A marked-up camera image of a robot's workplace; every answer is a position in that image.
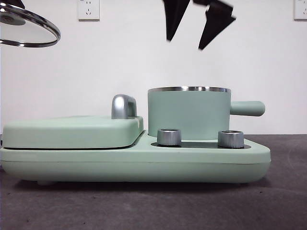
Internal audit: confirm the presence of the glass lid with green knob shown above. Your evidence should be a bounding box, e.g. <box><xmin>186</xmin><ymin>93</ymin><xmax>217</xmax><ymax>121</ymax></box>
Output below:
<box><xmin>0</xmin><ymin>5</ymin><xmax>61</xmax><ymax>48</ymax></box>

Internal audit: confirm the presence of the silver control knob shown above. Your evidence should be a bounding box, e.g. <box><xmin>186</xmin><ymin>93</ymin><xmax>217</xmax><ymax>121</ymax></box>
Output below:
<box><xmin>217</xmin><ymin>130</ymin><xmax>245</xmax><ymax>148</ymax></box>
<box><xmin>156</xmin><ymin>128</ymin><xmax>182</xmax><ymax>147</ymax></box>

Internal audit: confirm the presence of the mint green hinged griddle cover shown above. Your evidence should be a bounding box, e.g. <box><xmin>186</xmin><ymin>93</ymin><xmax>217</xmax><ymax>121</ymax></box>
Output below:
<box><xmin>2</xmin><ymin>115</ymin><xmax>145</xmax><ymax>150</ymax></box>

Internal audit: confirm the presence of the mint green breakfast machine base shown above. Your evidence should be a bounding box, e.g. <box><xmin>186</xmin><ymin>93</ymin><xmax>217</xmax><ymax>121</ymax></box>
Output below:
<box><xmin>0</xmin><ymin>129</ymin><xmax>272</xmax><ymax>186</ymax></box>

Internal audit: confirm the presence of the white wall socket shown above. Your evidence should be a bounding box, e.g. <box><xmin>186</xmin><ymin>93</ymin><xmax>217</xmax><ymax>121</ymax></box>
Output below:
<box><xmin>294</xmin><ymin>0</ymin><xmax>307</xmax><ymax>21</ymax></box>
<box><xmin>77</xmin><ymin>0</ymin><xmax>100</xmax><ymax>22</ymax></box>

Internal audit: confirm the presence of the mint green pot with handle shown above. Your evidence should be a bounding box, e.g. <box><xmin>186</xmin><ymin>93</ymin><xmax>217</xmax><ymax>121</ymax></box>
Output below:
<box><xmin>147</xmin><ymin>85</ymin><xmax>266</xmax><ymax>142</ymax></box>

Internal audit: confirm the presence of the silver griddle cover handle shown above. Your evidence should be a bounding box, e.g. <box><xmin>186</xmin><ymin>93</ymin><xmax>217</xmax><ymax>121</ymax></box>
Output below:
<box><xmin>111</xmin><ymin>94</ymin><xmax>138</xmax><ymax>120</ymax></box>

